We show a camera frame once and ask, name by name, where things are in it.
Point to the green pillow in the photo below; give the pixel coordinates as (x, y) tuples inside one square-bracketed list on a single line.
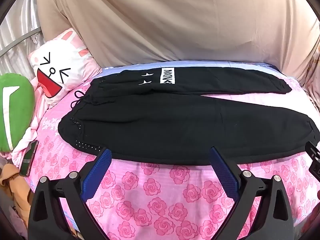
[(22, 110)]

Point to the pink floral bed sheet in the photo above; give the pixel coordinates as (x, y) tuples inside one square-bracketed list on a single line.
[(155, 200)]

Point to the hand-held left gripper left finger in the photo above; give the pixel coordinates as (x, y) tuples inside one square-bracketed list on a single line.
[(97, 172)]

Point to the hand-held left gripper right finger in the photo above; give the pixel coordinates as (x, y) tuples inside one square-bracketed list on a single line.
[(223, 172)]

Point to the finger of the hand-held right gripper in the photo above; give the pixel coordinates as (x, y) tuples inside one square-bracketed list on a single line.
[(313, 152)]

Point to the beige cloth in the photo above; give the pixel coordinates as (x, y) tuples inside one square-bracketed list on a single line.
[(175, 25)]

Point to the white rabbit face pillow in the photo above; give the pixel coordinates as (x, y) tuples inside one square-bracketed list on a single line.
[(65, 62)]

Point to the silver curtain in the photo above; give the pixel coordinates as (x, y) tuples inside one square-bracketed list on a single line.
[(17, 30)]

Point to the black pants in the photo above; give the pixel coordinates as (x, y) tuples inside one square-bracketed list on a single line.
[(162, 125)]

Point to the pink striped cloth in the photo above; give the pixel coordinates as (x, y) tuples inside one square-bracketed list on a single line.
[(27, 135)]

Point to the orange cloth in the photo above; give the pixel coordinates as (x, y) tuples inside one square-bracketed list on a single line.
[(15, 187)]

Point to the dark smartphone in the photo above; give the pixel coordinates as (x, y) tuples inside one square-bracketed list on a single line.
[(28, 158)]

